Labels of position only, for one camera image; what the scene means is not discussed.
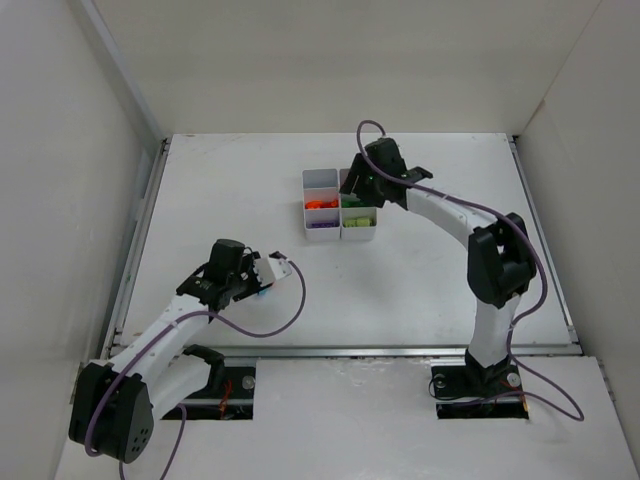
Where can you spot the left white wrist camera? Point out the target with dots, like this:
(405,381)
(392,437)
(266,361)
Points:
(272,268)

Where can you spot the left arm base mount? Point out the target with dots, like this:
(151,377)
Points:
(228,394)

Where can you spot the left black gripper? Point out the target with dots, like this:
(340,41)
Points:
(245,288)

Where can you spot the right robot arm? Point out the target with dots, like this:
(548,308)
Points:
(500,265)

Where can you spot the white divided container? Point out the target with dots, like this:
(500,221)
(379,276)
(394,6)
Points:
(357,234)
(321,185)

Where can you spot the orange round lego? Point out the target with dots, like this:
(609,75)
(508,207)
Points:
(314,205)

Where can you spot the green number lego brick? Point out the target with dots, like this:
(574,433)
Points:
(350,203)

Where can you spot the left white divided container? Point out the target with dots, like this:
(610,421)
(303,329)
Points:
(321,185)

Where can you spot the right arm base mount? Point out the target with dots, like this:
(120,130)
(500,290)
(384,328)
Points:
(459,397)

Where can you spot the red lego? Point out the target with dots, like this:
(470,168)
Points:
(331,203)

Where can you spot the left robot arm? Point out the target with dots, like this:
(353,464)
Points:
(118,402)

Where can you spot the aluminium rail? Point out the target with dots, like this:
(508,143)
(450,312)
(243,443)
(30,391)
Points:
(571,349)

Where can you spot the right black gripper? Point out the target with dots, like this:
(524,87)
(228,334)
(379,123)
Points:
(357,180)

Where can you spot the right white divided container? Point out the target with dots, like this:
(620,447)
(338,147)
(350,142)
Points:
(357,234)

